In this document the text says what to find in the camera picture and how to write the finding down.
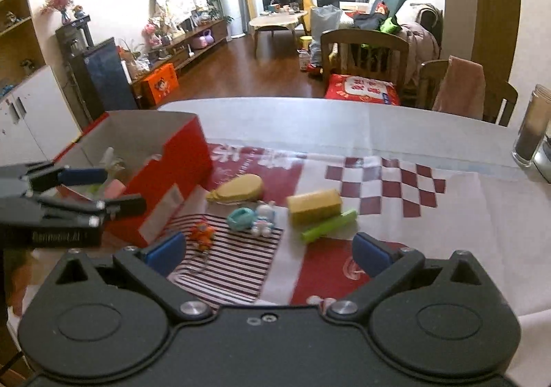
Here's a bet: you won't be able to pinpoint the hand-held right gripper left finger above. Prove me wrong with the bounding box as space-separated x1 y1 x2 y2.
54 232 214 321

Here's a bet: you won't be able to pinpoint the white cupboard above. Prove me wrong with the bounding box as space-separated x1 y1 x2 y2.
0 66 83 169

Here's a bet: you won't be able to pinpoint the yellow toy block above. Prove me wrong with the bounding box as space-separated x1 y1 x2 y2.
287 189 343 225

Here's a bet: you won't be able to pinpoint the oval coffee table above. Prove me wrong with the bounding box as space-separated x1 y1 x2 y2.
250 12 309 59

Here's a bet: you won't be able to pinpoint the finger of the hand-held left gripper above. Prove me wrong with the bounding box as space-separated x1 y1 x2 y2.
27 162 109 195
38 193 148 221

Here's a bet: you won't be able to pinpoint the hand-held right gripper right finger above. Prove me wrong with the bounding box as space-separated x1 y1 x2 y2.
326 233 500 321

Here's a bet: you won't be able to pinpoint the sofa with clothes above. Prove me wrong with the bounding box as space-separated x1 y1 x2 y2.
340 0 444 74

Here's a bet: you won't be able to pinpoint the wooden door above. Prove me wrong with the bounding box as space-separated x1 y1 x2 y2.
471 0 522 87

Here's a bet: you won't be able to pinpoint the wooden chair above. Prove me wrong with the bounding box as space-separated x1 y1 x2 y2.
321 29 409 100
415 60 519 128

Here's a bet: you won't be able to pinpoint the wooden bookshelf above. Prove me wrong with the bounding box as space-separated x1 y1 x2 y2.
0 0 46 100

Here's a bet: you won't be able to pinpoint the orange printed carton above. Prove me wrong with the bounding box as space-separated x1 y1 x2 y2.
142 64 179 109

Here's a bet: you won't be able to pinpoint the pink flowers in vase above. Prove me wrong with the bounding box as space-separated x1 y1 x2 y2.
41 0 75 25

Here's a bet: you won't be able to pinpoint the pink toy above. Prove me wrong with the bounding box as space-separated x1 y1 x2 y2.
103 180 128 201

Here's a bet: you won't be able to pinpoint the pink toy bag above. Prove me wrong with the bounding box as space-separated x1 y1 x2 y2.
192 29 215 50

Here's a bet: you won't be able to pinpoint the green toy stick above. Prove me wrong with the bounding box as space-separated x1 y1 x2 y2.
300 209 358 244

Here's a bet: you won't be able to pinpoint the red printed cushion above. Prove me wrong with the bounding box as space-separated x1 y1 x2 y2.
325 73 401 107

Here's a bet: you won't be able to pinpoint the teal toy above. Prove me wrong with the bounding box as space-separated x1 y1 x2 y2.
227 207 256 232

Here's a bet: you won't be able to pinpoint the black cabinet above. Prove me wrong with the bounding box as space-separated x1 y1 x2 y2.
56 16 139 126

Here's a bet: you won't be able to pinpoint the red white printed tablecloth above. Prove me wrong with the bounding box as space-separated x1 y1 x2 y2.
166 141 551 317

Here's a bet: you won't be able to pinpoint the white blue doll figure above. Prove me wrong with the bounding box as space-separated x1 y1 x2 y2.
251 202 277 238

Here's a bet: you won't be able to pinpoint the tall glass jar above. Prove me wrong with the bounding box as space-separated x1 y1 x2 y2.
512 84 551 168

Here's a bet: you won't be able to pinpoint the pink towel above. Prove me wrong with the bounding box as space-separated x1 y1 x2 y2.
433 55 486 121

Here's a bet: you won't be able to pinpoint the orange toy with key ring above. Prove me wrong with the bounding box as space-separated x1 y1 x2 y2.
185 219 217 276

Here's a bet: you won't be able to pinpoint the yellow mango-shaped toy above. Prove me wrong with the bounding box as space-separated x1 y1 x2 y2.
206 174 264 204

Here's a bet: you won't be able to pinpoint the translucent plastic bag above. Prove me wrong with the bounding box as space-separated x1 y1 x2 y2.
310 4 343 65

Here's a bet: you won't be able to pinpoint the red cardboard box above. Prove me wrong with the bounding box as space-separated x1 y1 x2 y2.
54 110 214 248

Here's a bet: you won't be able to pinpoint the wooden TV cabinet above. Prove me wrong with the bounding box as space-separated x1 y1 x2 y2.
129 19 229 109

